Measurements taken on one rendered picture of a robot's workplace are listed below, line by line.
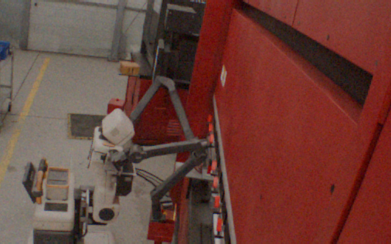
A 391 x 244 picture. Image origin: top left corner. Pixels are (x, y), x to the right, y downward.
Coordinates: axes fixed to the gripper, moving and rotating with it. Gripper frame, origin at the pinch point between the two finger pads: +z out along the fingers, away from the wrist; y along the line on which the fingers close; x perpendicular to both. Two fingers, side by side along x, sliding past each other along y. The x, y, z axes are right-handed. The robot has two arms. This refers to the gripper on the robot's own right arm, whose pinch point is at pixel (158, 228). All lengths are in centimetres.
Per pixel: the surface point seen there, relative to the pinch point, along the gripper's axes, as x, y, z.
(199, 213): 1.8, 26.3, -8.7
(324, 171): -135, 51, -111
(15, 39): 671, -363, -41
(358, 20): -133, 57, -141
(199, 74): 120, 35, -67
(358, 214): -185, 33, -136
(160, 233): -4.9, 0.9, 0.4
